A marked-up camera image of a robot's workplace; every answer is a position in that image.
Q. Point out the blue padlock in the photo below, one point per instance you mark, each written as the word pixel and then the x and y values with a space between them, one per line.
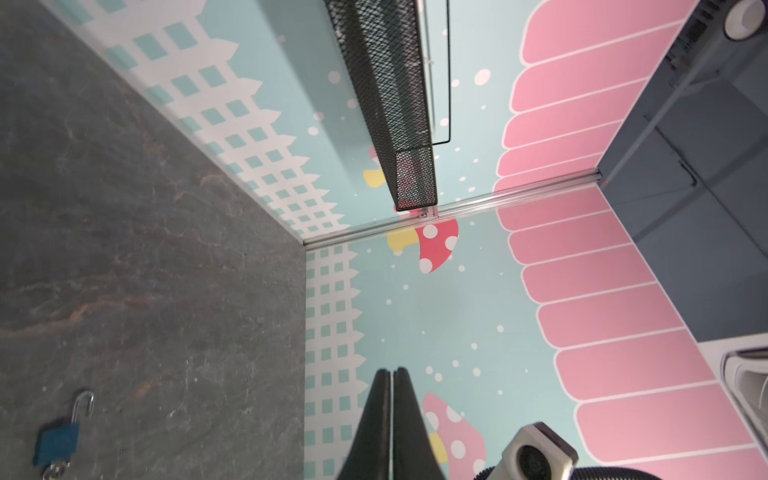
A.
pixel 59 441

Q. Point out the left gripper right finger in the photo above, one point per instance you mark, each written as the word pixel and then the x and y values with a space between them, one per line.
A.
pixel 412 454

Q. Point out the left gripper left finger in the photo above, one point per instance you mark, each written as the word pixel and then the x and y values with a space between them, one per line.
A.
pixel 369 455

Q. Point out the black mesh wall basket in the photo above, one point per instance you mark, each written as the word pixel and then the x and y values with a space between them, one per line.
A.
pixel 380 42

